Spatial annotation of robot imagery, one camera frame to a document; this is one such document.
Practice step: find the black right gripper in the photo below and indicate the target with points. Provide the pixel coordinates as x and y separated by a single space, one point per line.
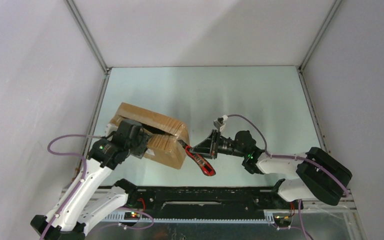
209 147

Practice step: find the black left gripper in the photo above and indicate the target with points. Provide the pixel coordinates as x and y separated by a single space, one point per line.
143 138

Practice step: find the brown cardboard express box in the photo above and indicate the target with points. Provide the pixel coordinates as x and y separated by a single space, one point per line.
165 132

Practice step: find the red black utility knife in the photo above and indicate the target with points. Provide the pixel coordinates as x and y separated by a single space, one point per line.
205 167

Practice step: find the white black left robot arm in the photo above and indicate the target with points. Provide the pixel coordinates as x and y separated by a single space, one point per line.
71 218

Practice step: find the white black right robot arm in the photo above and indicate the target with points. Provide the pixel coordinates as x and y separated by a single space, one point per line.
313 174

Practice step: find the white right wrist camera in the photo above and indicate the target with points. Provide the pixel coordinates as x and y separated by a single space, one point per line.
220 122

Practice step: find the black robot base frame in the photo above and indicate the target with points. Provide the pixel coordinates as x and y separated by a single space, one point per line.
193 204

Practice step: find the aluminium left corner post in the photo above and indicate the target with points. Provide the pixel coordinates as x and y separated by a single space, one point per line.
86 33

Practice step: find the aluminium corner post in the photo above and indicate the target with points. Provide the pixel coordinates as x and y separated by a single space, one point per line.
320 33
86 33

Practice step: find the aluminium right corner post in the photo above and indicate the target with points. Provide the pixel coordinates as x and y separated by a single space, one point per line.
320 33

